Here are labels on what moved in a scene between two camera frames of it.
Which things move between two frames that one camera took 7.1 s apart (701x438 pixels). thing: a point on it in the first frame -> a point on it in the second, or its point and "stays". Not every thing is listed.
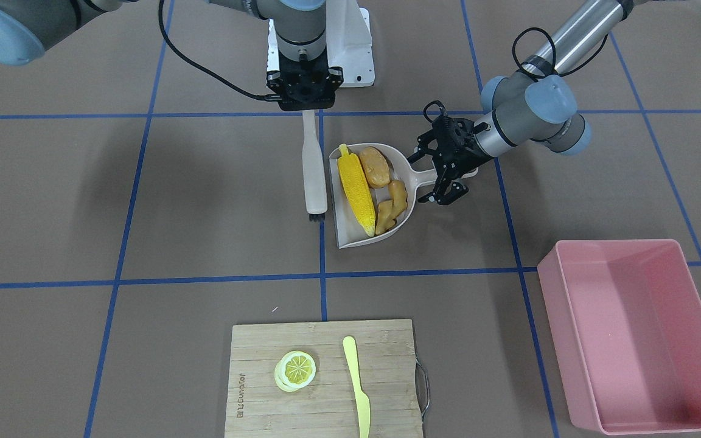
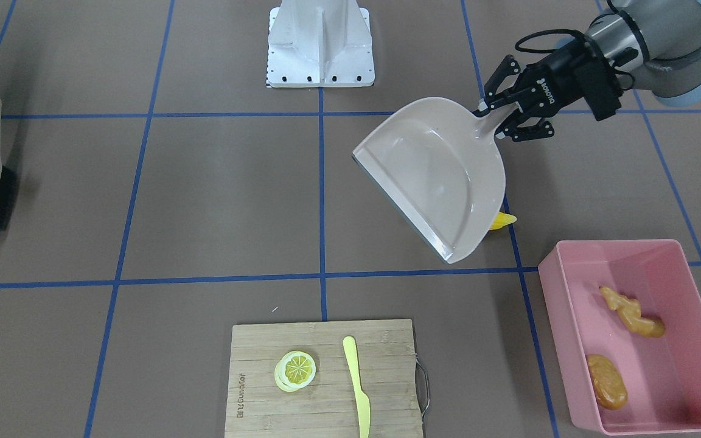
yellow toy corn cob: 357,185 -> 502,219
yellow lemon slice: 294,370 stays
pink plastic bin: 639,348 stays
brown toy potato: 376,168 -> 608,384
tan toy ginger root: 390,210 -> 630,309
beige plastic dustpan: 349,231 -> 435,166
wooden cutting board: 385,357 stays
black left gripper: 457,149 -> 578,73
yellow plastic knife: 362,403 stays
